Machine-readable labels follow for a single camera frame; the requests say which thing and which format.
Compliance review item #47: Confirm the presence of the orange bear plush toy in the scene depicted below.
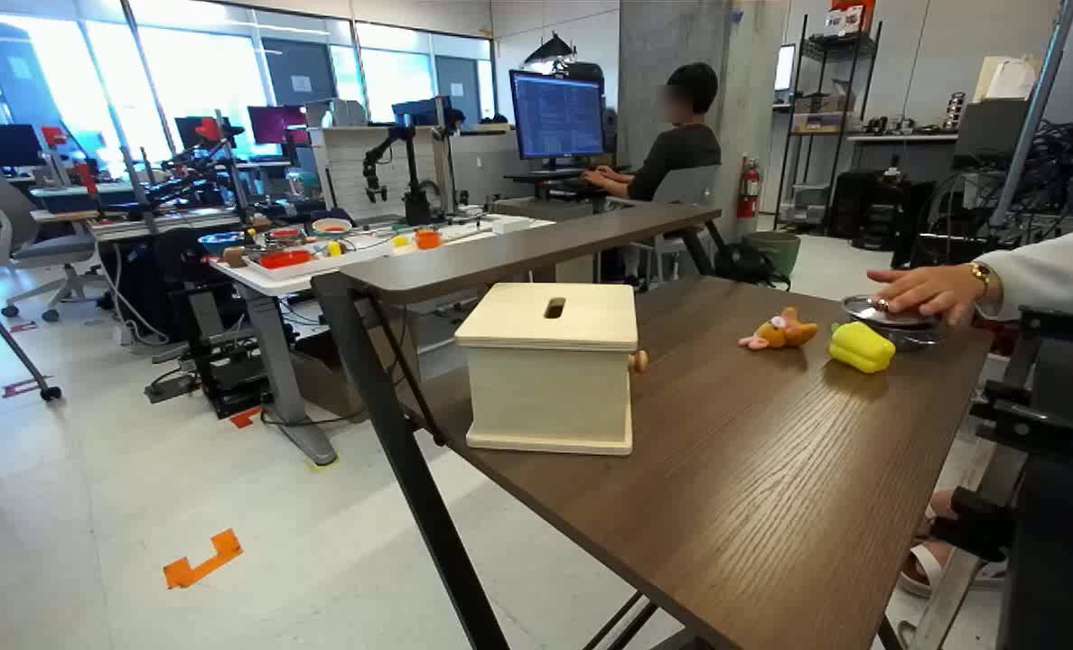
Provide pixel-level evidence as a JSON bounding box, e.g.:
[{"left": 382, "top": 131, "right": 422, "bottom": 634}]
[{"left": 735, "top": 302, "right": 821, "bottom": 355}]

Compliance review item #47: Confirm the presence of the small metal pot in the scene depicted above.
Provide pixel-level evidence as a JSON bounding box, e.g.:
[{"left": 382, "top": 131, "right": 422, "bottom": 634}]
[{"left": 842, "top": 296, "right": 942, "bottom": 355}]

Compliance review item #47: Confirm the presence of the grey office chair with mesh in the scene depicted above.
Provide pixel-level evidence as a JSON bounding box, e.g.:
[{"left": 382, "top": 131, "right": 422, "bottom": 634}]
[{"left": 628, "top": 162, "right": 724, "bottom": 289}]

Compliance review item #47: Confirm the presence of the long brown table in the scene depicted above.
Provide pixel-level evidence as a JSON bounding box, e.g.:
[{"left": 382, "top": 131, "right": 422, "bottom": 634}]
[{"left": 309, "top": 199, "right": 724, "bottom": 302}]

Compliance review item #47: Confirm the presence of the seated person in dark shirt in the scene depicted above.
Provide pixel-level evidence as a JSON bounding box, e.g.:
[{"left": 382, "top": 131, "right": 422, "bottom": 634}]
[{"left": 581, "top": 61, "right": 724, "bottom": 206}]

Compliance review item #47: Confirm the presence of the green bag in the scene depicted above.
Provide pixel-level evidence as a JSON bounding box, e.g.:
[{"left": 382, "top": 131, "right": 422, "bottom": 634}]
[{"left": 711, "top": 227, "right": 805, "bottom": 289}]

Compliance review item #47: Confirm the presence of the grey swivel office chair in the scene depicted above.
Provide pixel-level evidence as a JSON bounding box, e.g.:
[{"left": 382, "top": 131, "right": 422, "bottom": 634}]
[{"left": 0, "top": 158, "right": 110, "bottom": 324}]

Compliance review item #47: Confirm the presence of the orange floor tape bracket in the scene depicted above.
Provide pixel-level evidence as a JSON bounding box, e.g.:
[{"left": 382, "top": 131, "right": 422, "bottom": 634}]
[{"left": 160, "top": 527, "right": 246, "bottom": 591}]

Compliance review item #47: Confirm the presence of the forearm in white sleeve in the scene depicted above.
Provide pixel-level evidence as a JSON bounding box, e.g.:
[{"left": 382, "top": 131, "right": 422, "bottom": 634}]
[{"left": 977, "top": 220, "right": 1073, "bottom": 321}]

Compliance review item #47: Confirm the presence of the computer monitor with blue screen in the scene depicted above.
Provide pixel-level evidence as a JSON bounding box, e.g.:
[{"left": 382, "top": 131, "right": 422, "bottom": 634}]
[{"left": 506, "top": 66, "right": 611, "bottom": 170}]

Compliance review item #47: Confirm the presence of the metal shelf rack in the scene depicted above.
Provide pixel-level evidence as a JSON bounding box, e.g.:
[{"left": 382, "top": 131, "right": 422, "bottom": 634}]
[{"left": 773, "top": 12, "right": 886, "bottom": 230}]

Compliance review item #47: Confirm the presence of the black stand leg with wheel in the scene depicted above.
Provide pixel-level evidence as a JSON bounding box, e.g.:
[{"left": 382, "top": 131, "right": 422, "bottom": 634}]
[{"left": 0, "top": 262, "right": 64, "bottom": 408}]

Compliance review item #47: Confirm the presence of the white and red shoe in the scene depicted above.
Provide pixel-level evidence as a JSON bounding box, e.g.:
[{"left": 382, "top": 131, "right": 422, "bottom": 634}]
[{"left": 897, "top": 491, "right": 1012, "bottom": 604}]

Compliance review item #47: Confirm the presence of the red tray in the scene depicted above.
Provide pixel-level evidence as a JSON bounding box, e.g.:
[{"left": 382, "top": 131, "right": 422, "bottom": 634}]
[{"left": 255, "top": 243, "right": 319, "bottom": 271}]

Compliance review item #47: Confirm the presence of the black desk lamp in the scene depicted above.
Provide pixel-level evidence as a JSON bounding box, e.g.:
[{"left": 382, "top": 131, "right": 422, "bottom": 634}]
[{"left": 520, "top": 28, "right": 581, "bottom": 71}]

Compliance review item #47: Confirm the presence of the cream wooden box with slot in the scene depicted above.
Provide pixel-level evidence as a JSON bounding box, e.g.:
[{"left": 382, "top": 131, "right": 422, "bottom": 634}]
[{"left": 452, "top": 278, "right": 650, "bottom": 457}]

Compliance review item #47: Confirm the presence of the person's bare hand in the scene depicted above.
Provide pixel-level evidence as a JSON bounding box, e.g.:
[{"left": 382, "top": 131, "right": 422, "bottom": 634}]
[{"left": 862, "top": 259, "right": 1004, "bottom": 332}]

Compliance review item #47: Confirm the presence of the grey slanted metal pole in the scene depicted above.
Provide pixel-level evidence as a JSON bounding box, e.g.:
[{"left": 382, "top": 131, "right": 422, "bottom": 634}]
[{"left": 982, "top": 0, "right": 1073, "bottom": 239}]

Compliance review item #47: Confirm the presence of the black metal rig frame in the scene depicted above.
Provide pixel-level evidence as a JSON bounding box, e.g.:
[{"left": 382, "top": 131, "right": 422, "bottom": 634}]
[{"left": 927, "top": 302, "right": 1073, "bottom": 650}]

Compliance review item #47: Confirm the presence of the pink screen monitor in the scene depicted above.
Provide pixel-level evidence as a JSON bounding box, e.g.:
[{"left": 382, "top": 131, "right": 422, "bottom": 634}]
[{"left": 246, "top": 106, "right": 313, "bottom": 150}]

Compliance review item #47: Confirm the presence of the white desk with grey legs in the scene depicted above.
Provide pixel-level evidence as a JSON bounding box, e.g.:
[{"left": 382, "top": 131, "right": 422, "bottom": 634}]
[{"left": 201, "top": 209, "right": 557, "bottom": 471}]

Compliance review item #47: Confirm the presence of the red fire extinguisher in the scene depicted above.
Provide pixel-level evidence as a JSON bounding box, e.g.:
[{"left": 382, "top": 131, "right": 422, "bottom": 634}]
[{"left": 734, "top": 150, "right": 765, "bottom": 224}]

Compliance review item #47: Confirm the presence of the black table leg frame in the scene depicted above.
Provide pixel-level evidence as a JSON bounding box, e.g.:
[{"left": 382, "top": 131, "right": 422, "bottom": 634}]
[{"left": 309, "top": 274, "right": 517, "bottom": 650}]

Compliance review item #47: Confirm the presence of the yellow plush toy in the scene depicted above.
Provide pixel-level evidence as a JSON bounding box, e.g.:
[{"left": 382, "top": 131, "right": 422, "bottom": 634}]
[{"left": 828, "top": 318, "right": 898, "bottom": 377}]

